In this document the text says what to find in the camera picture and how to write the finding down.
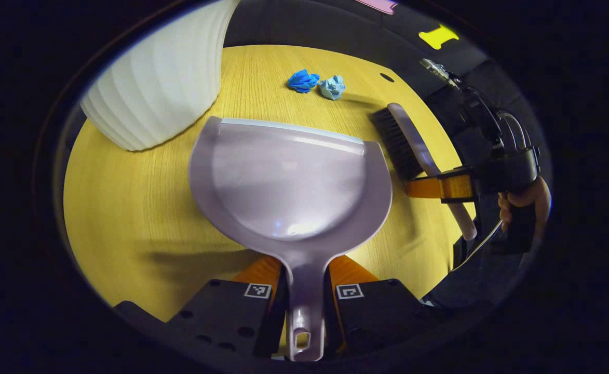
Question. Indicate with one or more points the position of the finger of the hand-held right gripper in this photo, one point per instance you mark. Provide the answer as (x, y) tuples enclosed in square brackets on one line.
[(439, 188)]

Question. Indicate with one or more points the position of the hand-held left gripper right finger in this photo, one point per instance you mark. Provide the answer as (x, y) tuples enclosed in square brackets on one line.
[(377, 317)]

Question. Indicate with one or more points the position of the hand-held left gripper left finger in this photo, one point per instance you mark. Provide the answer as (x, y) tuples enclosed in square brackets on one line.
[(221, 317)]

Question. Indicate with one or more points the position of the small light purple broom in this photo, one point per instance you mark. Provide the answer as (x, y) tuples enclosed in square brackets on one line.
[(403, 137)]

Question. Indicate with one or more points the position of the light purple plastic dustpan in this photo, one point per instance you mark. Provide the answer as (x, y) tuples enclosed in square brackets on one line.
[(288, 187)]

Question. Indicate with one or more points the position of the light blue paper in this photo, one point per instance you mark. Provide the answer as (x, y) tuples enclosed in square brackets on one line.
[(332, 87)]

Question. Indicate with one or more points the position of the dark blue paper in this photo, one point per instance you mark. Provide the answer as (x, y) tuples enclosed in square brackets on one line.
[(302, 81)]

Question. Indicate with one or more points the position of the white ribbed garbage bin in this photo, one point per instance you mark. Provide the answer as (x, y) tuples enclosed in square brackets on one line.
[(164, 78)]

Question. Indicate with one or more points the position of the yellow wooden desktop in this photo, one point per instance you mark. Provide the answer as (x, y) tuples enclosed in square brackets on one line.
[(143, 208)]

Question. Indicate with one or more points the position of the metal clamp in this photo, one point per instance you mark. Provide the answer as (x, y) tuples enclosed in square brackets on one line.
[(435, 67)]

